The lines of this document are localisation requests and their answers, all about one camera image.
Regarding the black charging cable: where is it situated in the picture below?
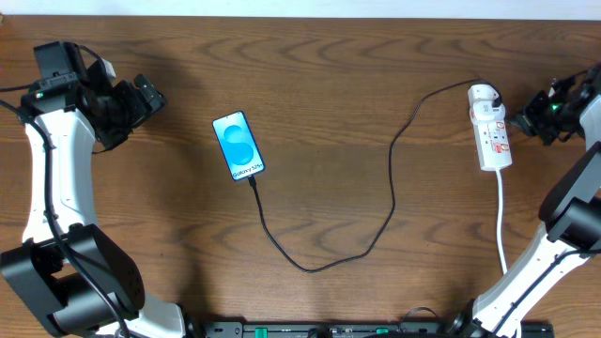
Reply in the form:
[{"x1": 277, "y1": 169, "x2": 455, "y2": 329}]
[{"x1": 247, "y1": 77, "x2": 494, "y2": 274}]

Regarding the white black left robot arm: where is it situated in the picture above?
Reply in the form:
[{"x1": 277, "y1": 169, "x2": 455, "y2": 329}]
[{"x1": 1, "y1": 41, "x2": 197, "y2": 337}]

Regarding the white power strip cord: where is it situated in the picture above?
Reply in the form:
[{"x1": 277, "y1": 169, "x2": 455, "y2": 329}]
[{"x1": 495, "y1": 169, "x2": 523, "y2": 338}]

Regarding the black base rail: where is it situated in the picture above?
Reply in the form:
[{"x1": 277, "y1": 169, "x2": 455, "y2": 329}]
[{"x1": 201, "y1": 317, "x2": 464, "y2": 338}]

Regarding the blue Galaxy smartphone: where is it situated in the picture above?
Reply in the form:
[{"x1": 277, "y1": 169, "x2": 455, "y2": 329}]
[{"x1": 212, "y1": 111, "x2": 266, "y2": 181}]

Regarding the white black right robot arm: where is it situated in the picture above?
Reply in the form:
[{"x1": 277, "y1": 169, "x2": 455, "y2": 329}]
[{"x1": 445, "y1": 65, "x2": 600, "y2": 337}]

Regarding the white power strip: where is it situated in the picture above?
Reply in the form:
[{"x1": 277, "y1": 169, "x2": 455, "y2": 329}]
[{"x1": 468, "y1": 84, "x2": 513, "y2": 172}]

